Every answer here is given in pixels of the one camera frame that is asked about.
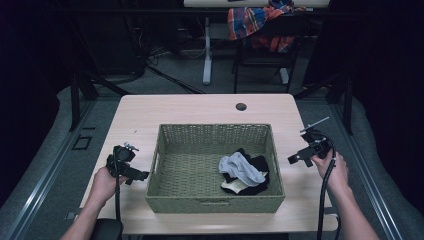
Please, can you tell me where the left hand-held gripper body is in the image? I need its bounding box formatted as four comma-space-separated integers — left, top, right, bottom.
105, 142, 140, 178

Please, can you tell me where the person's right hand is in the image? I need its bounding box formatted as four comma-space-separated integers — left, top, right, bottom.
311, 150, 350, 196

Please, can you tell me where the person's left hand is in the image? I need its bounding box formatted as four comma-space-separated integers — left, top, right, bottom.
89, 165, 130, 205

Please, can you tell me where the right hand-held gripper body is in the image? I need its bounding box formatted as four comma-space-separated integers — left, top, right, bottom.
299, 116, 335, 160

